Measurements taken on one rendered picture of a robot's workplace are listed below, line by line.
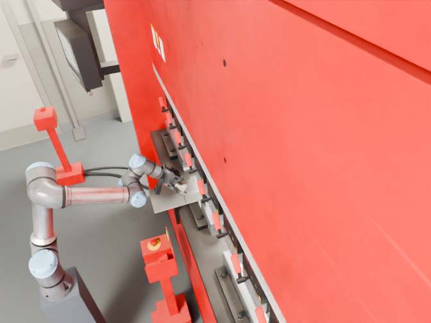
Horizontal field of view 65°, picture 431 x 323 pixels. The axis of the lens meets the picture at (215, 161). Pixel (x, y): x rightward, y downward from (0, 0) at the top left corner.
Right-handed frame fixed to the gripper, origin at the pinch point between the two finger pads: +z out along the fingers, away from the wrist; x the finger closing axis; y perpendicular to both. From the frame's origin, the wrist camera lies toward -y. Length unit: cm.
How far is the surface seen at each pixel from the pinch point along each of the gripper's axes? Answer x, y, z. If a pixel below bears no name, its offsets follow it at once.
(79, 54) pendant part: 94, 1, -63
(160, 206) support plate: -7.3, -11.3, -8.7
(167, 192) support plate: 1.6, -6.8, -4.8
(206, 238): -26.0, -5.0, 13.1
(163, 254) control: -18.3, -30.7, 8.0
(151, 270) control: -27.7, -35.0, 0.6
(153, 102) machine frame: 84, 6, -8
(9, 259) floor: 75, -173, -15
